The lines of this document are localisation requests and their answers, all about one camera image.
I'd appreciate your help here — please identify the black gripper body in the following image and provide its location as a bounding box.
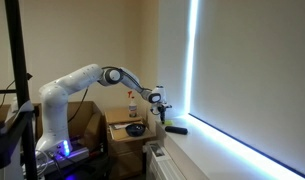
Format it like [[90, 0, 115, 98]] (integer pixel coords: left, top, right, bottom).
[[158, 105, 166, 114]]

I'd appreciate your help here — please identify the yellow-green sponge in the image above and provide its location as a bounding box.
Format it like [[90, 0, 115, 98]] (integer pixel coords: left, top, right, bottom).
[[164, 120, 173, 126]]

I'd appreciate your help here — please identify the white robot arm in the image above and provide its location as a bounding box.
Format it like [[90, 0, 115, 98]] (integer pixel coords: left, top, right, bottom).
[[36, 64, 169, 156]]

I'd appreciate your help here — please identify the dark bowl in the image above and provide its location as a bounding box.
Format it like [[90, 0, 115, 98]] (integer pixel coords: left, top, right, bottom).
[[125, 123, 146, 137]]

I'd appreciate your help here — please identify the black cylindrical speaker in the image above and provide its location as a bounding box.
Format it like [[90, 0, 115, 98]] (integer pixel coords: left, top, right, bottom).
[[165, 126, 188, 135]]

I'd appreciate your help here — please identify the spray bottle red nozzle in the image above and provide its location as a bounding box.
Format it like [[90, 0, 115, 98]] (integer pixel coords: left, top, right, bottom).
[[128, 91, 137, 118]]

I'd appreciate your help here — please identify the white paper on cabinet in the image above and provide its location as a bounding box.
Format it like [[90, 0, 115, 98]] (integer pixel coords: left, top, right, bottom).
[[111, 123, 133, 130]]

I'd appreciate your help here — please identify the white radiator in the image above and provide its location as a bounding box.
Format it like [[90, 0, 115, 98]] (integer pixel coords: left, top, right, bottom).
[[144, 141, 186, 180]]

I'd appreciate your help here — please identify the wooden bedside cabinet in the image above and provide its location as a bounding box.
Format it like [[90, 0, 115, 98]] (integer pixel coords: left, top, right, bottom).
[[105, 108, 154, 180]]

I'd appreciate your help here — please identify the large cardboard box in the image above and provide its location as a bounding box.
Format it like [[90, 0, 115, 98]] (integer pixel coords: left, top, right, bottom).
[[0, 101, 104, 151]]

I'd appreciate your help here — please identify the white window blind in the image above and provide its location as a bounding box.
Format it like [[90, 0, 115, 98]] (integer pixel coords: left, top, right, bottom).
[[190, 0, 305, 177]]

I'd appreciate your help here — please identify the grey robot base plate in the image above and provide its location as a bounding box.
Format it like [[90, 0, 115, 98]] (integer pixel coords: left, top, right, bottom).
[[36, 147, 89, 176]]

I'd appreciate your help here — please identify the black metal stand frame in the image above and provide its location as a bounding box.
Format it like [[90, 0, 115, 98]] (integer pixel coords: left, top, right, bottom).
[[0, 0, 38, 180]]

